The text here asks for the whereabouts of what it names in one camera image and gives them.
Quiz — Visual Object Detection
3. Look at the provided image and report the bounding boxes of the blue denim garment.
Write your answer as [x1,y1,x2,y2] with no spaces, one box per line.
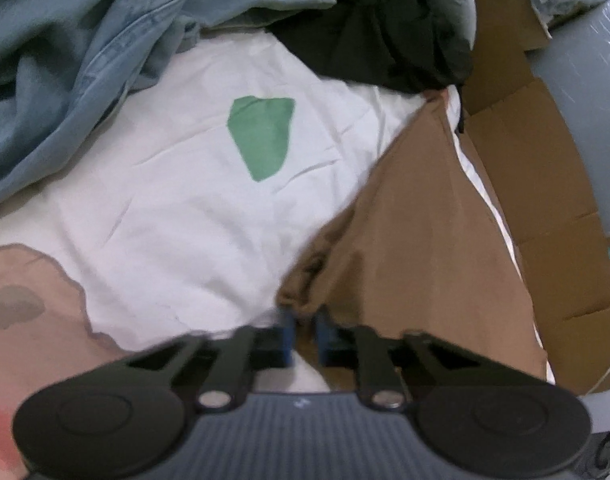
[0,0,333,204]

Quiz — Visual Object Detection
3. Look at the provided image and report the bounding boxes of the brown cardboard sheet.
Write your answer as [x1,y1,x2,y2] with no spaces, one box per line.
[463,0,610,394]

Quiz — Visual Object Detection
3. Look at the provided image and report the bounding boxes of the dark grey pillow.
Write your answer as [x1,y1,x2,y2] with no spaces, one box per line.
[269,0,476,93]

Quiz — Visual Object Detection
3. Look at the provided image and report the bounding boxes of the cream bear print bedsheet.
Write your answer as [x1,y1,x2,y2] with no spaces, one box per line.
[0,26,425,479]

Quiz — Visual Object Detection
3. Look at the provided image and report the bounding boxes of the brown printed t-shirt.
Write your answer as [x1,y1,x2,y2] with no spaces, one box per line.
[277,96,547,378]

